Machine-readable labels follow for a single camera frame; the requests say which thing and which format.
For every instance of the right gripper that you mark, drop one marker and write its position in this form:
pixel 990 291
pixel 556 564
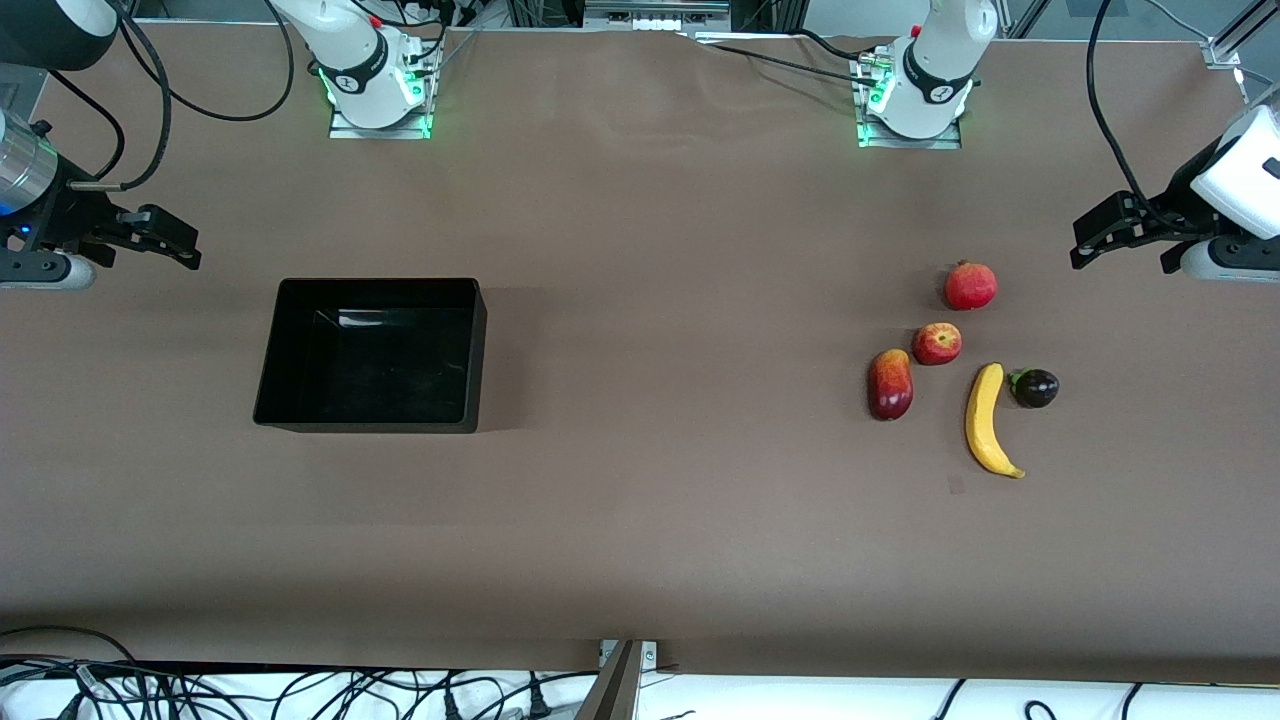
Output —
pixel 62 215

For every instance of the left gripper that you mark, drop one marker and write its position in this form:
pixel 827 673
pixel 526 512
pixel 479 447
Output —
pixel 1172 205

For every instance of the red yellow apple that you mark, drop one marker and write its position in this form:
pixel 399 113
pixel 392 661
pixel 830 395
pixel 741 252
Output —
pixel 937 344

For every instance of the yellow banana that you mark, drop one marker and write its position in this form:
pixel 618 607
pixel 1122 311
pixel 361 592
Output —
pixel 982 420

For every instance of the black plastic box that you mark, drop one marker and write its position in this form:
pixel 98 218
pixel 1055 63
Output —
pixel 370 370

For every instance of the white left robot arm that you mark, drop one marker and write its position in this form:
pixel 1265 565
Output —
pixel 930 100

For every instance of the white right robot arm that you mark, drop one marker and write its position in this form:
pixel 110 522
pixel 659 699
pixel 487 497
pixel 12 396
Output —
pixel 365 90

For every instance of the red pomegranate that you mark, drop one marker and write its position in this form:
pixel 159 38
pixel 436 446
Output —
pixel 970 287

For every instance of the dark purple eggplant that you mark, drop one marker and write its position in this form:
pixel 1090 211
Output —
pixel 1037 388

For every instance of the red yellow mango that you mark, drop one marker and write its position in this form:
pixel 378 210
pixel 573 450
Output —
pixel 890 385

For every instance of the grey device with white sockets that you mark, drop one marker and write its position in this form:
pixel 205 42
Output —
pixel 650 20

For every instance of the brown paper table cover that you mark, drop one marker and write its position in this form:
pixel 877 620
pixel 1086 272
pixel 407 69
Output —
pixel 640 550

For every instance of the aluminium corner bracket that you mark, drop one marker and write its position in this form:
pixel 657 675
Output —
pixel 1222 55

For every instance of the aluminium frame profile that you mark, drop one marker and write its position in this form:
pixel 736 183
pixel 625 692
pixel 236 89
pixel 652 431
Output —
pixel 1250 20

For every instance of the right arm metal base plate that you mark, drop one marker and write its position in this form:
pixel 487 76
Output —
pixel 380 133

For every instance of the small metal bracket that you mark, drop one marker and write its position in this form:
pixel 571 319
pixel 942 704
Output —
pixel 650 655

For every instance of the dark camera mount post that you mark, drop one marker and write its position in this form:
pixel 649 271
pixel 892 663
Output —
pixel 612 695

